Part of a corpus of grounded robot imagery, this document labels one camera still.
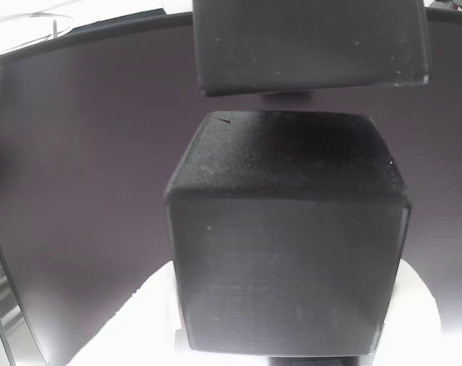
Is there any black cube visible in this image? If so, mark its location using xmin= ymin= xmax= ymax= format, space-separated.
xmin=191 ymin=0 xmax=432 ymax=98
xmin=163 ymin=109 xmax=412 ymax=358

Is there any white cable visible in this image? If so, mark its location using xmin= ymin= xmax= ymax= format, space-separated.
xmin=0 ymin=12 xmax=75 ymax=53

